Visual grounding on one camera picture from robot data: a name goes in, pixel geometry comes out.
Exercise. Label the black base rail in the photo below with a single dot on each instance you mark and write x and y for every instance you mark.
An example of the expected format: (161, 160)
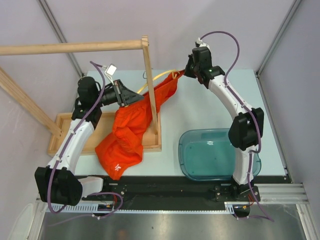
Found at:
(173, 193)

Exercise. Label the yellow clothes hanger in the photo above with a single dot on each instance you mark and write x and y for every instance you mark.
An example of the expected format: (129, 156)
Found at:
(173, 72)

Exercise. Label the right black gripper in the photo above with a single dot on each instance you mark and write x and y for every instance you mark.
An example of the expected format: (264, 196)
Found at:
(188, 72)

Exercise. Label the orange shorts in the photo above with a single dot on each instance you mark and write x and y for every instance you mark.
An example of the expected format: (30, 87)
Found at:
(123, 147)

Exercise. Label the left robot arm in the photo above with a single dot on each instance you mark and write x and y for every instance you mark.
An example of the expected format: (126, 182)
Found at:
(56, 182)

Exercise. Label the aluminium cable duct rail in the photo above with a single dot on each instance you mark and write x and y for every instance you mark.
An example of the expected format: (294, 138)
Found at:
(105, 208)

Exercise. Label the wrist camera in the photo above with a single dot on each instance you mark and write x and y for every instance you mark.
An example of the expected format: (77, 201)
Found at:
(199, 43)
(109, 71)

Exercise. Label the teal plastic bin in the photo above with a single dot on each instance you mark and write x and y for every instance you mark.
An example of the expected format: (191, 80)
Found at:
(207, 155)

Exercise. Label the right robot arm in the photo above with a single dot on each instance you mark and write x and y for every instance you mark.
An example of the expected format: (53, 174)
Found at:
(246, 131)

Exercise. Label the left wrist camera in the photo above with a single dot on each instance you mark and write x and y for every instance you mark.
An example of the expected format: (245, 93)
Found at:
(109, 71)

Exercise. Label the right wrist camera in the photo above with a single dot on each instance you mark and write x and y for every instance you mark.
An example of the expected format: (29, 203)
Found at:
(199, 43)

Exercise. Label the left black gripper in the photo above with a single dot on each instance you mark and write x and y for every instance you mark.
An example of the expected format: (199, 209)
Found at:
(123, 96)

